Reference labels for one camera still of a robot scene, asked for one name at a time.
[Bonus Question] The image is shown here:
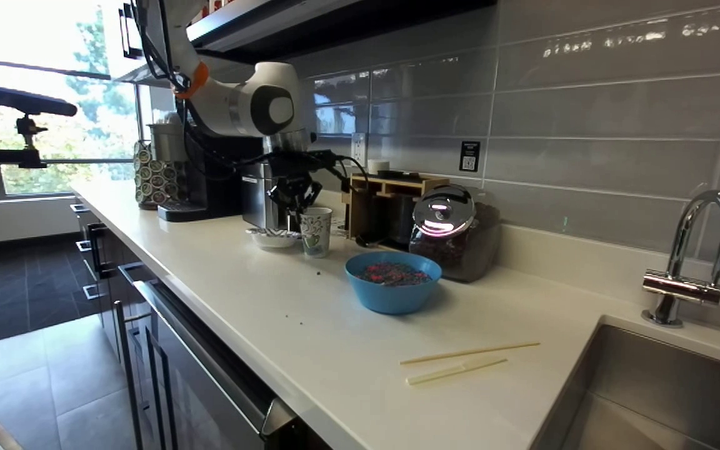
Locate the patterned white paper cup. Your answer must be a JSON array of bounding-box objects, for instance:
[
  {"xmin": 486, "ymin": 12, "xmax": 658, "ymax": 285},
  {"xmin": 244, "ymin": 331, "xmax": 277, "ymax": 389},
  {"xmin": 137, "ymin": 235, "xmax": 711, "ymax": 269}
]
[{"xmin": 297, "ymin": 205, "xmax": 338, "ymax": 261}]

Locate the black cabinet handle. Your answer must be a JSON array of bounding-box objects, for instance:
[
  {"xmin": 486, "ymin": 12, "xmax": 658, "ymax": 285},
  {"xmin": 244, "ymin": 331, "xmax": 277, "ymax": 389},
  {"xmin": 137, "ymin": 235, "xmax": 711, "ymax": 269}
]
[{"xmin": 116, "ymin": 4, "xmax": 144, "ymax": 62}]

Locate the pale wooden chopstick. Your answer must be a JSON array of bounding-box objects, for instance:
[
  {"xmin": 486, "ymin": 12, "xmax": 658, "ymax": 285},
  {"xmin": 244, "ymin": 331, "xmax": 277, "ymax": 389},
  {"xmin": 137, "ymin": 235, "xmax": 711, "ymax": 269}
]
[
  {"xmin": 406, "ymin": 356, "xmax": 509, "ymax": 389},
  {"xmin": 398, "ymin": 339, "xmax": 543, "ymax": 367}
]

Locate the black coffee machine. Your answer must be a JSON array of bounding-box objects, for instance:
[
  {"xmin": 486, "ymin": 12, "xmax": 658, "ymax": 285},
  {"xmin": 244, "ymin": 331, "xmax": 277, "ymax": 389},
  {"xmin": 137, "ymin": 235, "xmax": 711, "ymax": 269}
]
[{"xmin": 144, "ymin": 116, "xmax": 267, "ymax": 222}]

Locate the stainless steel sink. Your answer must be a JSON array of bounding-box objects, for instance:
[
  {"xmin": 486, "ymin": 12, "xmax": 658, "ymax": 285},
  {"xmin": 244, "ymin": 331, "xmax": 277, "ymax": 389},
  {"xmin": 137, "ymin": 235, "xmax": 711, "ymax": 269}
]
[{"xmin": 532, "ymin": 321, "xmax": 720, "ymax": 450}]

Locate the blue plastic bowl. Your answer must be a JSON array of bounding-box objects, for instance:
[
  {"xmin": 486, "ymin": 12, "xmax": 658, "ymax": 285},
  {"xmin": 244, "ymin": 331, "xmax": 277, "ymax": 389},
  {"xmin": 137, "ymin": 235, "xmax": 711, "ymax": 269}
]
[{"xmin": 342, "ymin": 250, "xmax": 444, "ymax": 319}]

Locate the dark open wall shelf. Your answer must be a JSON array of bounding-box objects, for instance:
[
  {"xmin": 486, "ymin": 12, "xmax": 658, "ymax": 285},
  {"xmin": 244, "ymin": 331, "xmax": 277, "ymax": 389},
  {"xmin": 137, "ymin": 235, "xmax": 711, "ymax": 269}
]
[{"xmin": 112, "ymin": 0, "xmax": 498, "ymax": 95}]

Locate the dark dishwasher front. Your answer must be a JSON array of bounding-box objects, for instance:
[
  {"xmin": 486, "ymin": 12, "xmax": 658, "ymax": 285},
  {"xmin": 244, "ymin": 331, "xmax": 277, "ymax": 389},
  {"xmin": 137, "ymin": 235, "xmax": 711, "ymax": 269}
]
[{"xmin": 116, "ymin": 261, "xmax": 297, "ymax": 450}]

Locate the colourful candy pile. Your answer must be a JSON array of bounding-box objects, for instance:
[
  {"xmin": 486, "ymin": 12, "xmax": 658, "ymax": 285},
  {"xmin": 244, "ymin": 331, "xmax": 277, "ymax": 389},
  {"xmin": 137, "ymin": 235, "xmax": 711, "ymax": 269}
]
[{"xmin": 358, "ymin": 264, "xmax": 431, "ymax": 289}]

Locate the white upper cabinet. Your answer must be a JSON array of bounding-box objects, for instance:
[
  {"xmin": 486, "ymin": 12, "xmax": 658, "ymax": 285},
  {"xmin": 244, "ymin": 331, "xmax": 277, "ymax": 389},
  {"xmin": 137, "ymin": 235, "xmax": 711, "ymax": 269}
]
[{"xmin": 94, "ymin": 0, "xmax": 179, "ymax": 85}]

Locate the chrome kitchen faucet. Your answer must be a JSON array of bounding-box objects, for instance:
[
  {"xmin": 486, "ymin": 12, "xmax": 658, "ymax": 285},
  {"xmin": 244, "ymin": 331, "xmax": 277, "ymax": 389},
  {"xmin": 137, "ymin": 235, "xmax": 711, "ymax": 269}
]
[{"xmin": 638, "ymin": 187, "xmax": 720, "ymax": 327}]

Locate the black wall outlet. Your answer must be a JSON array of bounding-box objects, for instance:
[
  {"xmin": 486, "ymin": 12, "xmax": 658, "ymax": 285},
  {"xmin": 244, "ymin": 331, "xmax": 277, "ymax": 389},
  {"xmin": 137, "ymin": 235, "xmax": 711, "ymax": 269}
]
[{"xmin": 458, "ymin": 141, "xmax": 482, "ymax": 175}]

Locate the black toaster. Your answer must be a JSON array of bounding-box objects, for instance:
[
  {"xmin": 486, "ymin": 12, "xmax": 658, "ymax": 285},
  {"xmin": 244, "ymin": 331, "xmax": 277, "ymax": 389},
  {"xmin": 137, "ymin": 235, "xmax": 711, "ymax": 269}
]
[{"xmin": 342, "ymin": 174, "xmax": 451, "ymax": 250}]

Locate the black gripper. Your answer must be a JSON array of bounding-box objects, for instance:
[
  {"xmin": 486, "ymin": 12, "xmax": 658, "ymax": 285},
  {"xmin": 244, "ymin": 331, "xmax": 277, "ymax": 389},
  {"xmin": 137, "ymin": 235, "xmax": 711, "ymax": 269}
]
[{"xmin": 239, "ymin": 147, "xmax": 351, "ymax": 232}]

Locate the brushed steel canister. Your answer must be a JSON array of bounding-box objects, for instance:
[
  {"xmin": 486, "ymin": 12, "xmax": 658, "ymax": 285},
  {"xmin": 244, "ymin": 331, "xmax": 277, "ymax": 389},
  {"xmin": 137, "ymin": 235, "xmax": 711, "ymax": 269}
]
[{"xmin": 237, "ymin": 159, "xmax": 294, "ymax": 232}]

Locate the patterned glass jar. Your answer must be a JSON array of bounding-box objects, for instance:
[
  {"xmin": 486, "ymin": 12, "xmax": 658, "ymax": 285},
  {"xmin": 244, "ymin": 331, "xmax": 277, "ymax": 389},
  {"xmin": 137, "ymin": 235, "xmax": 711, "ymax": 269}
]
[{"xmin": 131, "ymin": 137, "xmax": 179, "ymax": 212}]

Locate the black camera on stand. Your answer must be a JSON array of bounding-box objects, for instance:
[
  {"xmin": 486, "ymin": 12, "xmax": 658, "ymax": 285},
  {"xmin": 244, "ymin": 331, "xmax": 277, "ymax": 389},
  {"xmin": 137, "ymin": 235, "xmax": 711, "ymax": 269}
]
[{"xmin": 0, "ymin": 84, "xmax": 79, "ymax": 174}]

